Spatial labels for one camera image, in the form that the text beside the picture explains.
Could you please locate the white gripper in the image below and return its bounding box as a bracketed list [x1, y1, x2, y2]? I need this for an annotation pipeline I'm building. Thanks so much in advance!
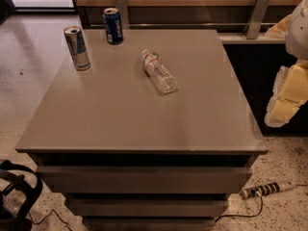
[264, 0, 308, 128]

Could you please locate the clear plastic water bottle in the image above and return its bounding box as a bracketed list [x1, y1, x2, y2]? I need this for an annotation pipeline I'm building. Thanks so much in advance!
[141, 50, 178, 95]

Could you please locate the white power strip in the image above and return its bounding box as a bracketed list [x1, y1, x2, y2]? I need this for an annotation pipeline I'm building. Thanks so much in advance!
[240, 181, 295, 199]

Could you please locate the blue Pepsi can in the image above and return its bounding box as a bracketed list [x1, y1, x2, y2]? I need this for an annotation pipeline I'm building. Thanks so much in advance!
[103, 8, 123, 45]

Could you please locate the grey drawer cabinet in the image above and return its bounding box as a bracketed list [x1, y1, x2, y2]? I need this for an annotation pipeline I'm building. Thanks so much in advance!
[17, 30, 265, 231]

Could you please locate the silver Red Bull can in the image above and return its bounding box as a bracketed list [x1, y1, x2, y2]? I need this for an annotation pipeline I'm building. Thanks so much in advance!
[64, 26, 90, 71]

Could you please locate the right metal wall bracket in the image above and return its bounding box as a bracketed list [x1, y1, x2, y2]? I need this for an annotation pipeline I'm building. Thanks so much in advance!
[245, 0, 270, 39]

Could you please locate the metal wall bracket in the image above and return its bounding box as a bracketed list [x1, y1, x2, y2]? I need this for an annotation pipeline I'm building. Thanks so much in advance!
[115, 0, 130, 29]
[245, 0, 270, 39]

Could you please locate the black power cable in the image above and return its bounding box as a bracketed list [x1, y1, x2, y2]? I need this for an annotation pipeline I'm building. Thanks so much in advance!
[214, 194, 264, 223]

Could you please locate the left metal wall bracket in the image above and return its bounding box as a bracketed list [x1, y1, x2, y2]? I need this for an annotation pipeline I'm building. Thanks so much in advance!
[115, 0, 130, 29]

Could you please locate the thin black floor cable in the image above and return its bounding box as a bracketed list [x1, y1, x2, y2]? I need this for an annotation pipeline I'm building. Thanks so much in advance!
[28, 208, 74, 231]

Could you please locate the black bag with straps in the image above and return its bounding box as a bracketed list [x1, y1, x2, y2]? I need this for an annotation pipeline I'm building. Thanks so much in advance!
[0, 159, 42, 231]

